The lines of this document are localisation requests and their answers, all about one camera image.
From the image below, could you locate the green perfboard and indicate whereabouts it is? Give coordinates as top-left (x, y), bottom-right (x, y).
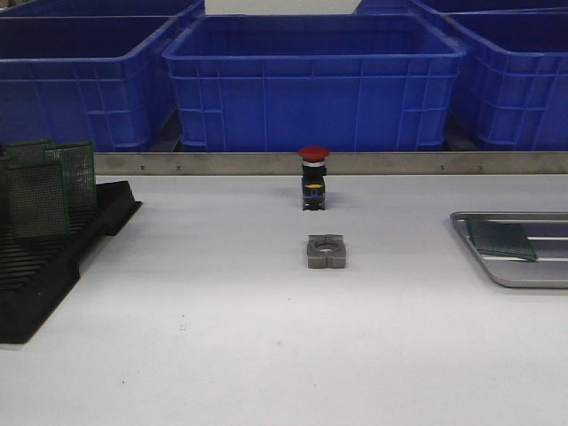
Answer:
top-left (6, 161), bottom-right (70, 241)
top-left (45, 141), bottom-right (98, 209)
top-left (466, 219), bottom-right (538, 262)
top-left (6, 138), bottom-right (52, 165)

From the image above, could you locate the black slotted board rack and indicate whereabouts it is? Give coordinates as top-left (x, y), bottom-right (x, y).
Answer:
top-left (1, 181), bottom-right (141, 344)

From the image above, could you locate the silver metal tray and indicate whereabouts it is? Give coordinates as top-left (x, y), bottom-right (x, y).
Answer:
top-left (450, 211), bottom-right (567, 289)

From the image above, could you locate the red emergency stop button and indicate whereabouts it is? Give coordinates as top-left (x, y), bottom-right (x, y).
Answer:
top-left (298, 146), bottom-right (329, 210)

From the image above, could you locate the grey square mounting block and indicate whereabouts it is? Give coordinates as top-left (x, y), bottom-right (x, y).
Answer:
top-left (306, 234), bottom-right (347, 269)

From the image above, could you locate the blue plastic crate middle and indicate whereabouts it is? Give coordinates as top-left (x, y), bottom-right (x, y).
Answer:
top-left (163, 15), bottom-right (465, 153)

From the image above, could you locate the blue plastic crate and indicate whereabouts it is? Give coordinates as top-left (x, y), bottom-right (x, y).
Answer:
top-left (163, 15), bottom-right (465, 153)
top-left (441, 12), bottom-right (567, 151)
top-left (1, 16), bottom-right (178, 152)

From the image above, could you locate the blue crate behind middle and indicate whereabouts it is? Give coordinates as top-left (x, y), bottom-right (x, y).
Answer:
top-left (353, 0), bottom-right (420, 16)

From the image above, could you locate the blue plastic crate left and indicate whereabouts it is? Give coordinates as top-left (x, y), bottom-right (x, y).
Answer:
top-left (1, 16), bottom-right (178, 152)

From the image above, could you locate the blue plastic crate right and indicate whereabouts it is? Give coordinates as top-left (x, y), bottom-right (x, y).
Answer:
top-left (441, 12), bottom-right (567, 151)

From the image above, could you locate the blue crate behind right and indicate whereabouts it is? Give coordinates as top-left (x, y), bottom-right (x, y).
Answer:
top-left (412, 0), bottom-right (567, 13)

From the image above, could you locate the blue crate behind left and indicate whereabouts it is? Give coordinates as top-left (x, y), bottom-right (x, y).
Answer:
top-left (1, 0), bottom-right (205, 18)

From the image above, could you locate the steel shelf frame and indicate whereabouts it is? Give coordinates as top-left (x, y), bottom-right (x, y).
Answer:
top-left (94, 151), bottom-right (567, 176)

